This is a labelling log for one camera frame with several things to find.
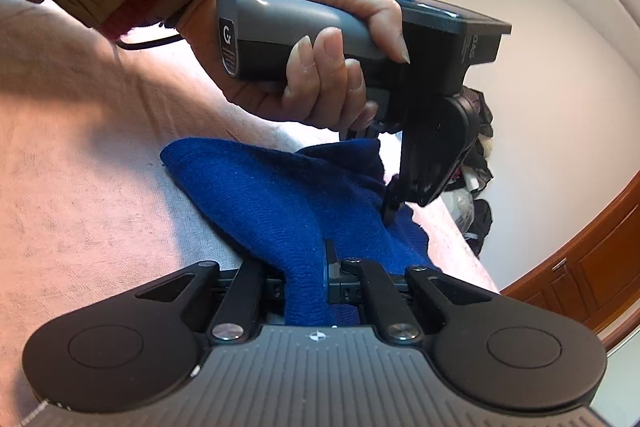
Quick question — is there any wooden door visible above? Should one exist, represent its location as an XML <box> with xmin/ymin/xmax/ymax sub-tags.
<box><xmin>500</xmin><ymin>169</ymin><xmax>640</xmax><ymax>340</ymax></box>

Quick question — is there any dark clothes pile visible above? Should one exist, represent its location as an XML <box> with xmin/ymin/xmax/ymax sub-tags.
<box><xmin>452</xmin><ymin>86</ymin><xmax>496</xmax><ymax>190</ymax></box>

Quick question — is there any blue knit sweater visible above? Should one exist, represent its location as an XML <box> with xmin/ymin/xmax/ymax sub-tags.
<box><xmin>160</xmin><ymin>137</ymin><xmax>443</xmax><ymax>328</ymax></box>

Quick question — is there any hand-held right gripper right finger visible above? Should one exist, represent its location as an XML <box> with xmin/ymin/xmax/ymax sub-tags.
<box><xmin>324</xmin><ymin>238</ymin><xmax>496</xmax><ymax>345</ymax></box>

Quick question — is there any clear plastic bag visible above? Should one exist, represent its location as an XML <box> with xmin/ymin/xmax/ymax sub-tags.
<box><xmin>446</xmin><ymin>190</ymin><xmax>475</xmax><ymax>229</ymax></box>

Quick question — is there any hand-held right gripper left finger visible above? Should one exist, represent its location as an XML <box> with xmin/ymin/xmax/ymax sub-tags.
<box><xmin>135</xmin><ymin>259</ymin><xmax>286</xmax><ymax>343</ymax></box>

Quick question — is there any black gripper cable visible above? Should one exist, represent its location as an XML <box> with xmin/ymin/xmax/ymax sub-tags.
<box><xmin>116</xmin><ymin>31</ymin><xmax>183</xmax><ymax>52</ymax></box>

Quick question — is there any pink blanket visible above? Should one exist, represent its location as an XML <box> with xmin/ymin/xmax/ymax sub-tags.
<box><xmin>0</xmin><ymin>0</ymin><xmax>501</xmax><ymax>427</ymax></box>

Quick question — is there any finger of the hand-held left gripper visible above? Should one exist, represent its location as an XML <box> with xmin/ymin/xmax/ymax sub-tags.
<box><xmin>381</xmin><ymin>173</ymin><xmax>407</xmax><ymax>226</ymax></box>

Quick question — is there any black bag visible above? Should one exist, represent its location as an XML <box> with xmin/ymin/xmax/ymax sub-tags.
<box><xmin>465</xmin><ymin>199</ymin><xmax>495</xmax><ymax>258</ymax></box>

